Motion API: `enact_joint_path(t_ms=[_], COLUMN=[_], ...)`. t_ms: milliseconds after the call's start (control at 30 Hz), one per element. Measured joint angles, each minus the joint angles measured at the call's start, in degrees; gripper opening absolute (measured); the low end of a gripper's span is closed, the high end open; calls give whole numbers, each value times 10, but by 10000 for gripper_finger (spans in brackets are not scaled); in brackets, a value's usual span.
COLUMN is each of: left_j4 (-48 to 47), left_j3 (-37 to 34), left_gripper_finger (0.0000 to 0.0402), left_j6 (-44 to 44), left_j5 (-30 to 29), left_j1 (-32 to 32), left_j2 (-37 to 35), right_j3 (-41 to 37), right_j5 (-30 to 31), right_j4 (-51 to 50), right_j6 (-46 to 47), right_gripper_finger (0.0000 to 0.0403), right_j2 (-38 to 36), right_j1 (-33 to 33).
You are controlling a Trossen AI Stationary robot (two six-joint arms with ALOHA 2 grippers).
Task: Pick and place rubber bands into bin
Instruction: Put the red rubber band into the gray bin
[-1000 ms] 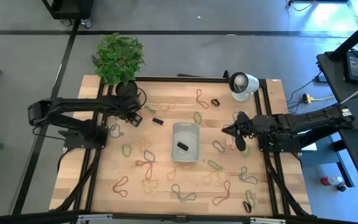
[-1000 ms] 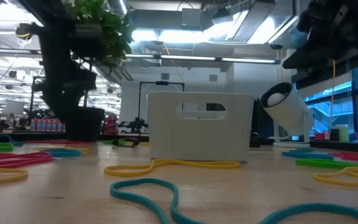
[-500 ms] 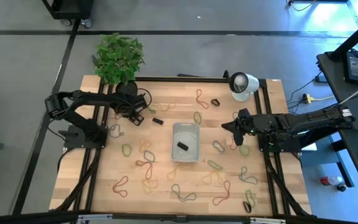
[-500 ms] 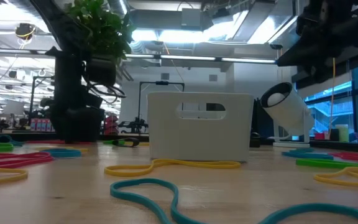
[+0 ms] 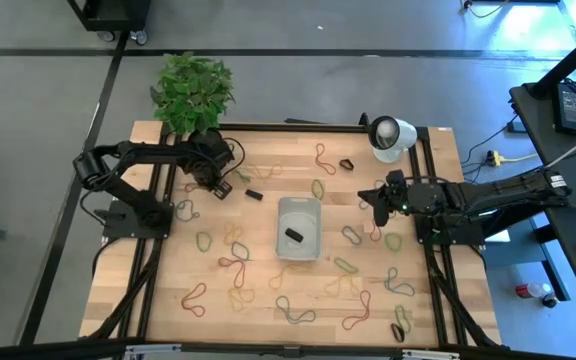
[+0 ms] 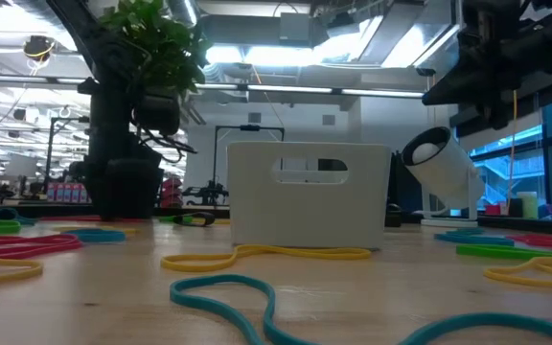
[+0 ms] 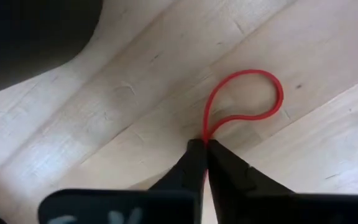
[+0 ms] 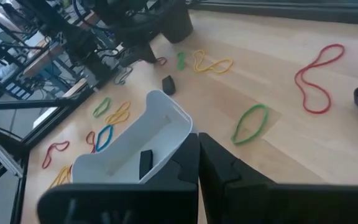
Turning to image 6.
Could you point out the black background robot arm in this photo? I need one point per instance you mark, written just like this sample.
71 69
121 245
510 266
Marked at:
209 194

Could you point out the small black rounded object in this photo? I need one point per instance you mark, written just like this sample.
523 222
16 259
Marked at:
393 218

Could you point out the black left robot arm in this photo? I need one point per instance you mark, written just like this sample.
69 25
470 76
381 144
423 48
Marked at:
89 38

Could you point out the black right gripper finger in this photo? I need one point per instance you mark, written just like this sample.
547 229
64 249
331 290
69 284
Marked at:
467 97
463 79

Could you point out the pale green cylinder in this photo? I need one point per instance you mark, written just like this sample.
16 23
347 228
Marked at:
528 206

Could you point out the green leafy plant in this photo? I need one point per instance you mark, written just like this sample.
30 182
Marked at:
161 43

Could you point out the row of pink boxes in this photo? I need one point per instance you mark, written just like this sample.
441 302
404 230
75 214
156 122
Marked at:
65 192

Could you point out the pink-red rubber band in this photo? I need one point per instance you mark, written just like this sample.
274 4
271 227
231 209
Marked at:
65 243

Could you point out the black rubber band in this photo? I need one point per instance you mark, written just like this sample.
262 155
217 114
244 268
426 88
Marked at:
211 219

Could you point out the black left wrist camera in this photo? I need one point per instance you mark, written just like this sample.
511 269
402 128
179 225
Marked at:
158 112

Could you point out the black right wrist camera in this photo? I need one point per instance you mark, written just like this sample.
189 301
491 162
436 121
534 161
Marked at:
494 115

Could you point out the small red box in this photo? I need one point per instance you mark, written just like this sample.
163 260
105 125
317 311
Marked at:
493 210

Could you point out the black plant pot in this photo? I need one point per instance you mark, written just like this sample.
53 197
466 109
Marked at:
146 191

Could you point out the black ceiling dome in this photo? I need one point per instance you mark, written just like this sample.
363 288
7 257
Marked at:
39 48

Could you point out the blue rubber band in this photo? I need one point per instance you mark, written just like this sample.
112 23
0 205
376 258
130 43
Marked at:
472 238
94 236

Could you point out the yellow rubber band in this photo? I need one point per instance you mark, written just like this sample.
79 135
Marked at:
127 231
352 253
39 269
489 274

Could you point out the long ceiling light bar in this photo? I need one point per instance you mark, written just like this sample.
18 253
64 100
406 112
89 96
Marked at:
285 89

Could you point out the red stacked crates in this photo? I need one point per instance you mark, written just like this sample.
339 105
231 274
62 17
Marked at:
173 196

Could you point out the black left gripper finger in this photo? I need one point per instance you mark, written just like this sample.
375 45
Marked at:
94 191
106 187

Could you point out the red rubber band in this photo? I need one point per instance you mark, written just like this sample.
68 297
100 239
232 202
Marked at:
65 218
544 243

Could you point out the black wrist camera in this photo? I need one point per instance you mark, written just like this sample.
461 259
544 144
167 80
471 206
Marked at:
494 115
158 112

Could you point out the black cup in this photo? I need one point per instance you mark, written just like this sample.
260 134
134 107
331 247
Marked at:
514 208

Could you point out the teal rubber band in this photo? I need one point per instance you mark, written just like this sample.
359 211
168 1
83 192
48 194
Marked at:
218 278
27 221

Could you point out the black metal stand frame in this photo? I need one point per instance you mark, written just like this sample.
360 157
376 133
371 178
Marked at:
249 128
83 119

